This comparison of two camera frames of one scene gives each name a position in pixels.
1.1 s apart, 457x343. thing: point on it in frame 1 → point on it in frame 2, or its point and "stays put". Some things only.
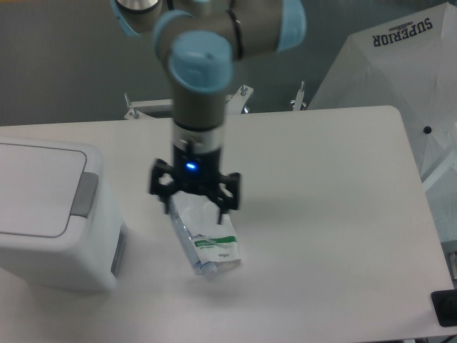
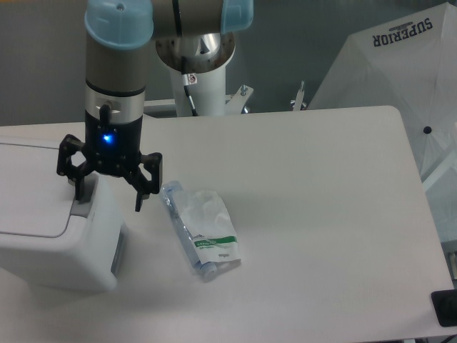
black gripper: (197, 173) → (113, 148)
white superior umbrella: (408, 62) stays put
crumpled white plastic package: (209, 243) stays put
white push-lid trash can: (61, 228) stays put
